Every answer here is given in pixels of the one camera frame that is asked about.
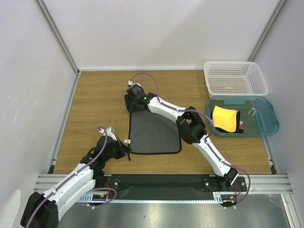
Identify yellow and black towel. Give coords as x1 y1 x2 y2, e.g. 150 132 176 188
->
212 105 240 133

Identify pink and black towel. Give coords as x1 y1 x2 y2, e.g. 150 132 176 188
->
213 120 245 134

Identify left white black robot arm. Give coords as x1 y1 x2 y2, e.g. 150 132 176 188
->
20 135 131 228

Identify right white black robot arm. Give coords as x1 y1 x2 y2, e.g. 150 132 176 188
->
126 81 239 191

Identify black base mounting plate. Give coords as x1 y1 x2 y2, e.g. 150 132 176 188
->
104 174 247 201

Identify white perforated plastic basket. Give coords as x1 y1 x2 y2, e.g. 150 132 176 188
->
203 61 269 97

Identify teal transparent plastic tray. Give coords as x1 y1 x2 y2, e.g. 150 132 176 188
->
205 95 279 137

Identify white object at left edge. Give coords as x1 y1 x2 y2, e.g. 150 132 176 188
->
0 190 21 228

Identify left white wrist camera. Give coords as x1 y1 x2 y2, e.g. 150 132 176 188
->
99 126 117 141

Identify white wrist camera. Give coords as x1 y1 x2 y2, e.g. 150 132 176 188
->
128 80 141 87
99 126 117 141

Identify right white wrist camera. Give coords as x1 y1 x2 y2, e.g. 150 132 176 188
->
128 80 141 87

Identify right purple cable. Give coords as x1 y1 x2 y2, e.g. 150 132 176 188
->
131 72 251 209

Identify left grey cable duct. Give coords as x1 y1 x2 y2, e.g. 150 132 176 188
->
77 191 109 204

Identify grey cable duct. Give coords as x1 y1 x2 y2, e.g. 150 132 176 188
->
213 191 238 204
77 191 109 204

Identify right grey cable duct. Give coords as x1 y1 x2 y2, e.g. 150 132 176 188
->
213 191 238 204

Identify aluminium frame rail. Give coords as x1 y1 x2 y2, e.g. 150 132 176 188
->
34 174 293 194

